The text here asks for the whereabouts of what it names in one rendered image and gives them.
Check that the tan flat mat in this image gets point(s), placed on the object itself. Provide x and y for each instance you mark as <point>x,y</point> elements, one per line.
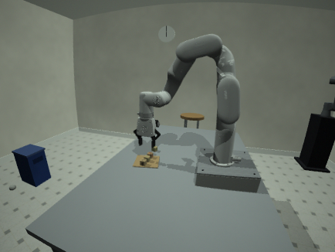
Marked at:
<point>153,163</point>

